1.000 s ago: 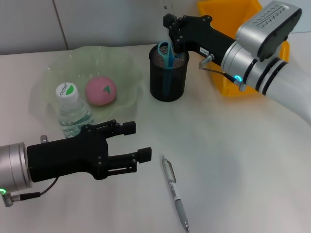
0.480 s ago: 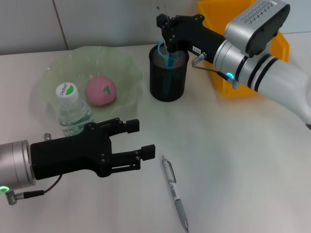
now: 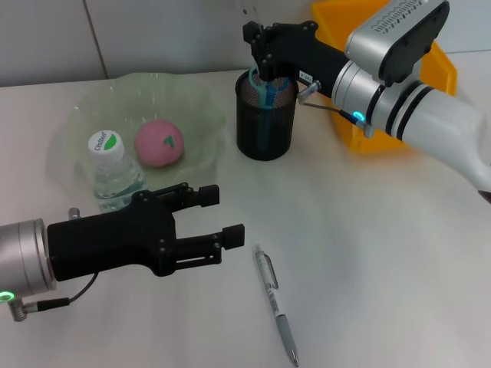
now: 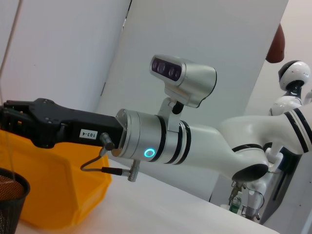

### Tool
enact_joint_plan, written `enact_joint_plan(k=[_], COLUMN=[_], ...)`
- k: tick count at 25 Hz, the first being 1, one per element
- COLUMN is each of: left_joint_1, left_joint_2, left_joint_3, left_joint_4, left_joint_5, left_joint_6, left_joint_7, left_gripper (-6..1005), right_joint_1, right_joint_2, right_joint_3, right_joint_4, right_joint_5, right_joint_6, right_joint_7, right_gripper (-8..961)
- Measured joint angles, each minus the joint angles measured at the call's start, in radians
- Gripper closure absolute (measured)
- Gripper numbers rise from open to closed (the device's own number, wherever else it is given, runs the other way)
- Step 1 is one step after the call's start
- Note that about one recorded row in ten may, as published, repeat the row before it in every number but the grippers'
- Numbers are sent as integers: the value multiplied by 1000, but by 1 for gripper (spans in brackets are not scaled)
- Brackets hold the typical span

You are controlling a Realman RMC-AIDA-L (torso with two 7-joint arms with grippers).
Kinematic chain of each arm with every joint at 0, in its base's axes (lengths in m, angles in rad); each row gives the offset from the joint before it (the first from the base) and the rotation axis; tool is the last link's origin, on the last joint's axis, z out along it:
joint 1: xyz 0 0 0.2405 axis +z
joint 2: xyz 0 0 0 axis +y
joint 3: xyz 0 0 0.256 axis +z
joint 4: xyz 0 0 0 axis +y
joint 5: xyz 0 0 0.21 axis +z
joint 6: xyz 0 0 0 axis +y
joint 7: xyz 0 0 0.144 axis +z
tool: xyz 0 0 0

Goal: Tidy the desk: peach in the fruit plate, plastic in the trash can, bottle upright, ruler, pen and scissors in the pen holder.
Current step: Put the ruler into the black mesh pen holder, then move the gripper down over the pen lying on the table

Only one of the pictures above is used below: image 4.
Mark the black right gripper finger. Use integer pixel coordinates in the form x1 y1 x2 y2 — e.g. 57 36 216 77
0 106 35 140
3 99 34 109

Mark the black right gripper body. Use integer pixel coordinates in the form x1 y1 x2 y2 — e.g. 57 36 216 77
30 98 124 149

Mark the black mesh pen cup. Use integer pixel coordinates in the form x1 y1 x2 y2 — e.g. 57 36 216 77
0 167 31 234

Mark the small background water bottle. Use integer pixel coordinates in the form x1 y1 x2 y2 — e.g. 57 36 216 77
230 191 243 214

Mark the yellow plastic storage bin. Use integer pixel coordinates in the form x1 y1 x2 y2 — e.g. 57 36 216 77
0 129 113 230

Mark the white humanoid robot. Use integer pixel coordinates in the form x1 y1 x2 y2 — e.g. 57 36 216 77
229 60 312 222

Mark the right gripper cable with plugs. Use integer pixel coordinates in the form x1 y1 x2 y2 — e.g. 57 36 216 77
80 132 141 182

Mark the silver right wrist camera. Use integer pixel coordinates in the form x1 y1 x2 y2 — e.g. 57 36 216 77
149 55 217 109

